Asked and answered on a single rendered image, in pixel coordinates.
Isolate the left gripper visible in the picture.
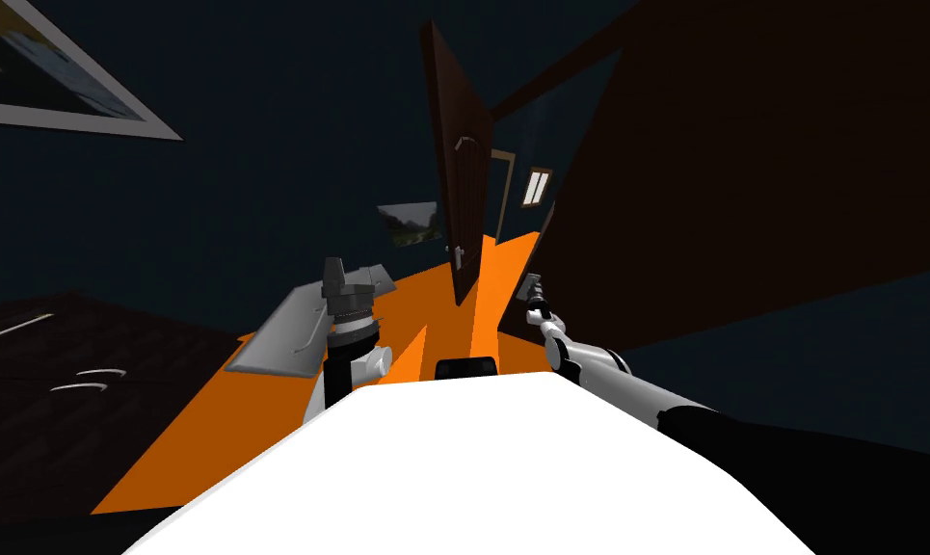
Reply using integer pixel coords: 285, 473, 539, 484
321, 257, 380, 316

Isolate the white window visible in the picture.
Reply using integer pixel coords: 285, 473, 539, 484
520, 166, 554, 210

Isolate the grey flat panel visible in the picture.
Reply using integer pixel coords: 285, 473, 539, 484
225, 263, 398, 380

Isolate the large dark brown door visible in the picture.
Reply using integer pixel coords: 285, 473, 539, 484
498, 0, 930, 357

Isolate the large grey-framed wall picture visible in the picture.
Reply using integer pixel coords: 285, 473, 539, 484
0, 0, 185, 143

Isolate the dark brown arched-panel door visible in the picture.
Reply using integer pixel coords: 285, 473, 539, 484
419, 19, 497, 308

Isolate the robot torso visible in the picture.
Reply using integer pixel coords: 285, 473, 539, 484
120, 357, 817, 555

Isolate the small landscape wall picture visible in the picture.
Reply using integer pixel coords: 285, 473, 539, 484
376, 200, 443, 249

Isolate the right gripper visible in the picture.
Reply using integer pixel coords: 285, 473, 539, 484
517, 273, 549, 311

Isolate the dark brown drawer cabinet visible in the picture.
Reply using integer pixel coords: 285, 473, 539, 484
0, 289, 244, 535

